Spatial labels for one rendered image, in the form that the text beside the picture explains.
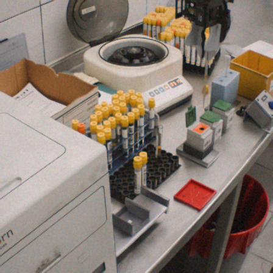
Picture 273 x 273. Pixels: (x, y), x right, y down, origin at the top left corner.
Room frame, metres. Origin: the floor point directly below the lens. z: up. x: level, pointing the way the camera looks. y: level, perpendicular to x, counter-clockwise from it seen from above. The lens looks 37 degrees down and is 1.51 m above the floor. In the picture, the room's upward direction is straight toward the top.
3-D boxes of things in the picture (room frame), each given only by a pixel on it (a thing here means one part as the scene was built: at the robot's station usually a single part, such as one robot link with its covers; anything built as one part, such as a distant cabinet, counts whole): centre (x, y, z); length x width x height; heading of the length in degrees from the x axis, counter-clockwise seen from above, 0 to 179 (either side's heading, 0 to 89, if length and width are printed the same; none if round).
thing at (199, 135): (0.77, -0.14, 0.92); 0.05 x 0.04 x 0.06; 50
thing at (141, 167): (0.69, -0.01, 0.93); 0.17 x 0.09 x 0.11; 142
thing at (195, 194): (0.64, -0.12, 0.88); 0.07 x 0.07 x 0.01; 51
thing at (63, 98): (0.83, 0.27, 0.95); 0.29 x 0.25 x 0.15; 51
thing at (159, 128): (0.74, -0.05, 0.93); 0.01 x 0.01 x 0.10; 52
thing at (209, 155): (0.77, -0.14, 0.89); 0.09 x 0.05 x 0.04; 50
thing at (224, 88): (0.98, -0.24, 0.92); 0.10 x 0.07 x 0.10; 143
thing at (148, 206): (0.51, 0.03, 0.92); 0.21 x 0.07 x 0.05; 141
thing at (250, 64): (1.08, -0.36, 0.92); 0.13 x 0.13 x 0.10; 48
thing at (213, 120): (0.83, -0.18, 0.91); 0.05 x 0.04 x 0.07; 51
